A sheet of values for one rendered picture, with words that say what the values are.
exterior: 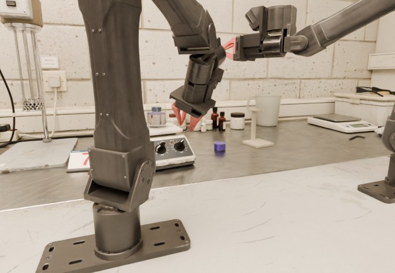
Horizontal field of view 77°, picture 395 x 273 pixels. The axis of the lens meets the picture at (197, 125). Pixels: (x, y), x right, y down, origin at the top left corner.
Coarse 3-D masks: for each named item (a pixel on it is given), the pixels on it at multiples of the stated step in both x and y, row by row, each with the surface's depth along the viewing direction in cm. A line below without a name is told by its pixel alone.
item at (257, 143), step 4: (252, 112) 92; (252, 116) 92; (252, 120) 92; (252, 124) 92; (252, 128) 93; (252, 132) 93; (252, 136) 93; (248, 140) 93; (252, 140) 93; (256, 140) 93; (260, 140) 93; (264, 140) 93; (248, 144) 90; (252, 144) 88; (256, 144) 88; (260, 144) 88; (264, 144) 88; (268, 144) 89; (272, 144) 90
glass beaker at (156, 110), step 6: (150, 102) 79; (156, 102) 80; (162, 102) 79; (150, 108) 74; (156, 108) 74; (162, 108) 75; (150, 114) 75; (156, 114) 75; (162, 114) 76; (150, 120) 75; (156, 120) 75; (162, 120) 76; (150, 126) 76; (156, 126) 75; (162, 126) 76
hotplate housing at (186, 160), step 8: (152, 136) 73; (160, 136) 74; (168, 136) 74; (176, 136) 75; (184, 136) 75; (192, 152) 71; (160, 160) 66; (168, 160) 67; (176, 160) 68; (184, 160) 69; (192, 160) 70; (160, 168) 66
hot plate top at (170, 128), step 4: (168, 124) 82; (172, 124) 82; (164, 128) 77; (168, 128) 77; (172, 128) 77; (176, 128) 77; (180, 128) 77; (152, 132) 72; (156, 132) 72; (160, 132) 72; (164, 132) 73; (168, 132) 74; (172, 132) 74; (176, 132) 75; (180, 132) 75
